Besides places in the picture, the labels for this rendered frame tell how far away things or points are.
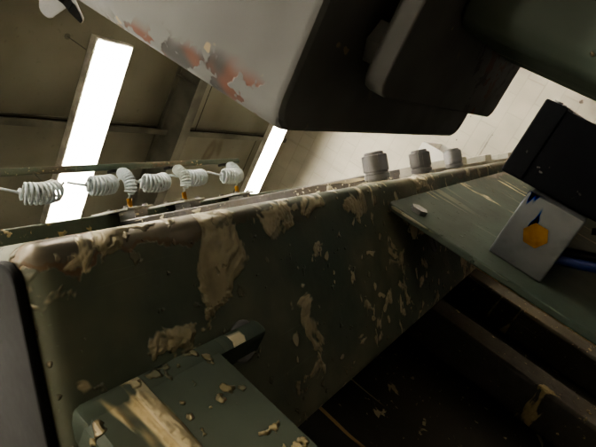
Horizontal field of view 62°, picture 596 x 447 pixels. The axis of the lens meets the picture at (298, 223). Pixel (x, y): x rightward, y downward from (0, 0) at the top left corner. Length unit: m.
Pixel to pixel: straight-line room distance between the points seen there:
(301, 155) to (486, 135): 2.46
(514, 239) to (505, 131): 5.66
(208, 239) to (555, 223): 0.23
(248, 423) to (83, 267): 0.07
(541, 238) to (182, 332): 0.25
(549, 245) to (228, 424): 0.25
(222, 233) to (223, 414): 0.07
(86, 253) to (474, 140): 5.95
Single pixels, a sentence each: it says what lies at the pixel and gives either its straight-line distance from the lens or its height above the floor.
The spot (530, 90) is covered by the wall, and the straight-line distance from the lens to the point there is 6.02.
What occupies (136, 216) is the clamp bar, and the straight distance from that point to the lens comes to 1.61.
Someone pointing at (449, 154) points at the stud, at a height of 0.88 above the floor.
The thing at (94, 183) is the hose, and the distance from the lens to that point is 1.58.
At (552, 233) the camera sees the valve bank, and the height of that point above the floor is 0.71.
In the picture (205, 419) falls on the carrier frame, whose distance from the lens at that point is 0.17.
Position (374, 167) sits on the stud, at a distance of 0.47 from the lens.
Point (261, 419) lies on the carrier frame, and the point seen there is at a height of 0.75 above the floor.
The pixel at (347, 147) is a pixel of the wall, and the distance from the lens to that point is 6.59.
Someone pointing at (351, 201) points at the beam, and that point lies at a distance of 0.30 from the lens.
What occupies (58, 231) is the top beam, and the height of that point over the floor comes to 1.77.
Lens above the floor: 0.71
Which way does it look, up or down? 23 degrees up
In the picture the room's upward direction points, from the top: 54 degrees counter-clockwise
